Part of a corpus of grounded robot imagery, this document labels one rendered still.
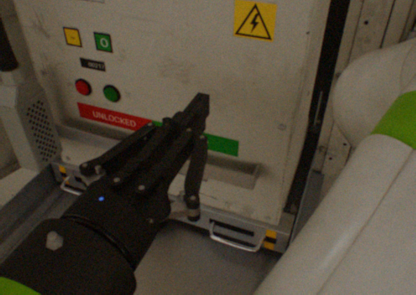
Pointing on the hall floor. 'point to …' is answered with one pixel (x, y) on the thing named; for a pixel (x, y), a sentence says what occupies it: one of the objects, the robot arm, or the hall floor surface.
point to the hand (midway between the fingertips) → (192, 118)
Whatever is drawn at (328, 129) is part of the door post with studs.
